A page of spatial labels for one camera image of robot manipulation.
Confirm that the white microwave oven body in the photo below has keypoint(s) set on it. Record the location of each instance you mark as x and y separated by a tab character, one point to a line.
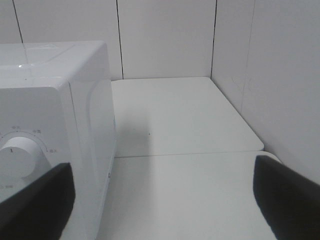
59	95

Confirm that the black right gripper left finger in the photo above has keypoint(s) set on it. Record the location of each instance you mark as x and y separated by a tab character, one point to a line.
41	210

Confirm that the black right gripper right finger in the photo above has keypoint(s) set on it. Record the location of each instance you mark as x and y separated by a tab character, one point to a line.
289	202

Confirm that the upper white power knob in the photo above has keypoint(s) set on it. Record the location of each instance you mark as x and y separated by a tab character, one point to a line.
23	158

